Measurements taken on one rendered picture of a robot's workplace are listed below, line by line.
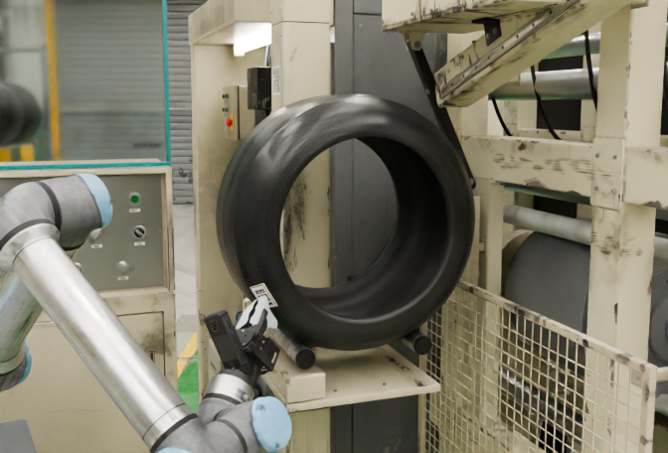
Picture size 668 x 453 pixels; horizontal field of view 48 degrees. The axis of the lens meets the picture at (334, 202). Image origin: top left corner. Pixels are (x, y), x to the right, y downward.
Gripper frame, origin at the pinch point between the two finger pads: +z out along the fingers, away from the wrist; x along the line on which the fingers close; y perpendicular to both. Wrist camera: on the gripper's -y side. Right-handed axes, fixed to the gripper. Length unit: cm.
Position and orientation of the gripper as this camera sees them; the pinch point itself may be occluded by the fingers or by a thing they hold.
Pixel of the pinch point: (259, 298)
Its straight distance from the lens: 156.6
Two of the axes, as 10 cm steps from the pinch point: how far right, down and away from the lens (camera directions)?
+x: 7.9, -2.7, -5.5
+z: 2.5, -6.8, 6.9
